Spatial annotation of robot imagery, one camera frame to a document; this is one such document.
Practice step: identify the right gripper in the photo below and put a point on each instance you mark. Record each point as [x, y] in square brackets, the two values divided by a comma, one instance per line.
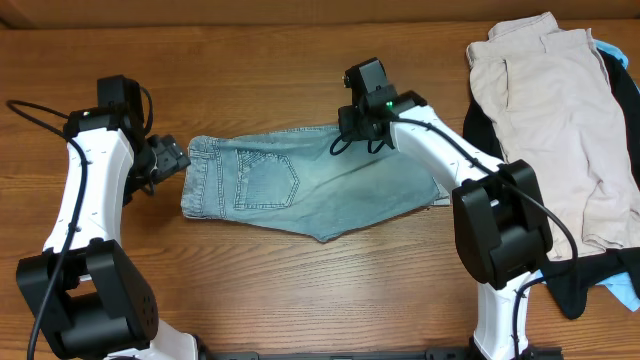
[347, 116]

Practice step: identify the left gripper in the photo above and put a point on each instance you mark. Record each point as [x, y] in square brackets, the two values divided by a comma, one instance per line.
[171, 157]

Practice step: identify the light blue denim shorts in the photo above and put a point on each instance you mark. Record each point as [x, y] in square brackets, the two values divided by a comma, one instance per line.
[288, 180]

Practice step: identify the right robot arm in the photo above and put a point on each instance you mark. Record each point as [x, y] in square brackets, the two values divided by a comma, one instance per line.
[501, 229]

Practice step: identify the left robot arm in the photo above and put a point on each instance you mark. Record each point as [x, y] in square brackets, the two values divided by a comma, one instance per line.
[88, 298]

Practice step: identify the beige shorts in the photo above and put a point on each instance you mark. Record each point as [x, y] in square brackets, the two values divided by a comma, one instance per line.
[547, 93]

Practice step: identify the black garment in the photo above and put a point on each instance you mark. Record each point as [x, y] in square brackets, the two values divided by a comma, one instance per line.
[570, 291]

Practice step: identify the light blue garment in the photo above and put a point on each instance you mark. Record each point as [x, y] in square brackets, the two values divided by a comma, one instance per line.
[619, 285]

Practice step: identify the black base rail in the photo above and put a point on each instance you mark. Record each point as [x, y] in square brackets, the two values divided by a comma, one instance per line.
[345, 355]

